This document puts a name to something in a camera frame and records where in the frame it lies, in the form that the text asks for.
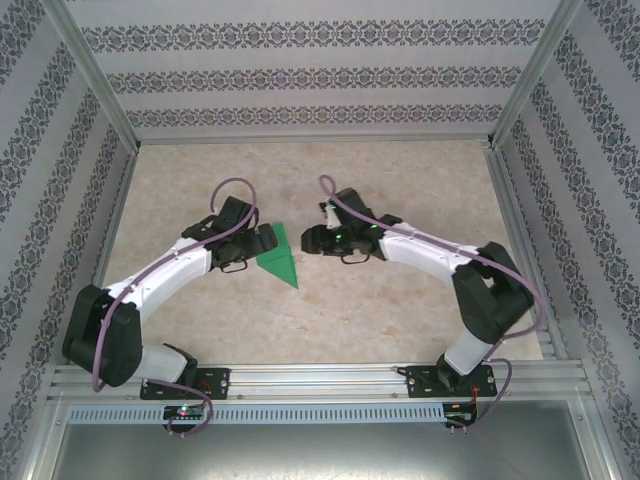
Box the aluminium mounting rail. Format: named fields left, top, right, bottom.
left=47, top=363, right=594, bottom=401

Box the green paper sheet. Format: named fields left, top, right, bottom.
left=255, top=221, right=301, bottom=291

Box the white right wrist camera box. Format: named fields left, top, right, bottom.
left=322, top=199, right=344, bottom=230

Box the aluminium side rail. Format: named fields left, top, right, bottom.
left=67, top=147, right=144, bottom=366
left=482, top=144, right=569, bottom=361

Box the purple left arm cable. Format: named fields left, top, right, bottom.
left=92, top=177, right=261, bottom=440

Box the grey metal sheet panel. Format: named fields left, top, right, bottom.
left=52, top=422, right=594, bottom=480

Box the aluminium frame post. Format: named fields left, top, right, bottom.
left=42, top=0, right=144, bottom=154
left=482, top=0, right=589, bottom=151

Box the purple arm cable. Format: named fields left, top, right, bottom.
left=92, top=177, right=261, bottom=440
left=318, top=173, right=547, bottom=431

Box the aluminium frame leg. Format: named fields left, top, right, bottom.
left=569, top=397, right=624, bottom=480
left=19, top=394, right=71, bottom=480

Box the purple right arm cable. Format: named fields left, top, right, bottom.
left=318, top=173, right=547, bottom=431

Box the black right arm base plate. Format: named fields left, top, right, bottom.
left=405, top=363, right=499, bottom=400

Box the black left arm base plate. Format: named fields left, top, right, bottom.
left=139, top=367, right=232, bottom=401

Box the grey slotted cable duct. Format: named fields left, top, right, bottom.
left=67, top=403, right=446, bottom=424

